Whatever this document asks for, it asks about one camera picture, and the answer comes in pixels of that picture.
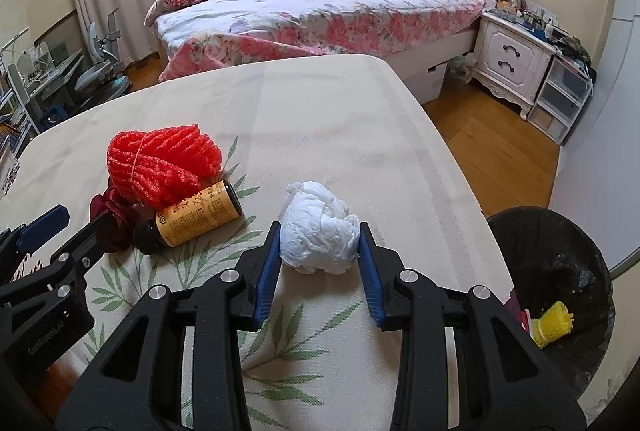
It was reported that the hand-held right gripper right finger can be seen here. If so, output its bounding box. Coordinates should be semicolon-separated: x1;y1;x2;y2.
358;221;587;431

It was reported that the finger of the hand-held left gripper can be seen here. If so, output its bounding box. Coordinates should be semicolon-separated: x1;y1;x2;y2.
47;214;117;273
0;206;70;262

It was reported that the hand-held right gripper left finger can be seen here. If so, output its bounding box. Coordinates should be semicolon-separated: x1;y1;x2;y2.
56;221;283;431

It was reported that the white tissue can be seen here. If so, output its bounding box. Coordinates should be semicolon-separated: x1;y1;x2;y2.
277;180;362;274

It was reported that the trash bin with black bag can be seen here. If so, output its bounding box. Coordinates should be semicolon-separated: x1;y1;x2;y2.
485;206;617;407

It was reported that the dark red cloth scrunchie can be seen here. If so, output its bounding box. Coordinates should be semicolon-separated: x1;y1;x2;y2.
90;188;143;254

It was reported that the brown bottle with yellow label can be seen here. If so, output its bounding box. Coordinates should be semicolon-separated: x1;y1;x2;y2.
132;180;244;256

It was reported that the bookshelf with books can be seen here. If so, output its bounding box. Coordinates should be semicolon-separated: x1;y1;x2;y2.
0;76;36;167

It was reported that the blue stool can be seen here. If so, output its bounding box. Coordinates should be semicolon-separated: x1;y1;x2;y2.
40;106;68;128

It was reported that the red foam fruit net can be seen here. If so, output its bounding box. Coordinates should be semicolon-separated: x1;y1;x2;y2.
107;124;223;207

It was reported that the grey study desk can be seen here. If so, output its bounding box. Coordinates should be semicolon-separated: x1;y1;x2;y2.
0;44;86;132

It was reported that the grey desk chair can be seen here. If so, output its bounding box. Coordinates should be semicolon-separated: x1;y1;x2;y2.
75;11;133;99

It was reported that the yellow foam fruit net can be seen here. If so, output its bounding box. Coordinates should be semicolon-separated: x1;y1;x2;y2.
530;301;575;351

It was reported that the white storage box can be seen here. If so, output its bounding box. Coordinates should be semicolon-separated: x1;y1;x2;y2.
402;61;448;104

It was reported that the clear plastic bag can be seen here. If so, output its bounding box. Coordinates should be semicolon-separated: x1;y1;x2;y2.
447;54;476;84

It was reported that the clear plastic drawer unit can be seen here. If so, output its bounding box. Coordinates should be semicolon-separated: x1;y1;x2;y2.
527;56;593;144

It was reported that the white nightstand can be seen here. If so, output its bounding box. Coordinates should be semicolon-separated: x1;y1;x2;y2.
472;8;558;119

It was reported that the bed with floral bedding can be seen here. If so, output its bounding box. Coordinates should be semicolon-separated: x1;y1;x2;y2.
152;0;486;82

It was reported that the clutter of small bottles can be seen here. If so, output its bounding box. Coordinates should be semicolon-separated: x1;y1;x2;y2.
492;0;571;44

